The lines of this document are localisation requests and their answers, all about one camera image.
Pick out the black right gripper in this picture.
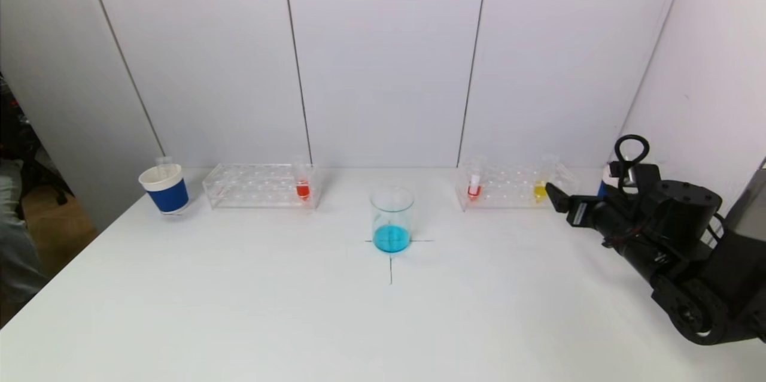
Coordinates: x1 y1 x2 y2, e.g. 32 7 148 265
545 182 636 247

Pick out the test tube with yellow pigment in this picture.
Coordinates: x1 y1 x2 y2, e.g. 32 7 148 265
532 154 558 204

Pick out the clear acrylic test tube rack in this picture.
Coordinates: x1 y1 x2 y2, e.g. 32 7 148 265
455 163 580 213
203 163 320 211

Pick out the white-labelled tube with red pigment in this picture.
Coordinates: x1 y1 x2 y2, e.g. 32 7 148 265
466 156 487 202

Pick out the clear glass beaker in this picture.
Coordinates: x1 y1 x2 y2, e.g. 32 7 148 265
370 186 415 254

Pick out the plain tube with red pigment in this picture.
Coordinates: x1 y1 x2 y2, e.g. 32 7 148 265
291 156 312 202

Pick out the blue white paper cup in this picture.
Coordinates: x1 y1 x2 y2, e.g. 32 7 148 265
597 163 618 199
138 163 190 216

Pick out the black chair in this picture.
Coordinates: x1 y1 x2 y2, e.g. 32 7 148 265
0 74 76 222

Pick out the seated person in grey trousers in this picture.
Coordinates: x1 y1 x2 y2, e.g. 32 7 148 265
0 157 51 306

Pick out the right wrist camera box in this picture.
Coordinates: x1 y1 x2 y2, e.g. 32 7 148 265
608 160 661 190

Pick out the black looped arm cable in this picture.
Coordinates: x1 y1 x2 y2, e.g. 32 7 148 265
615 135 651 182

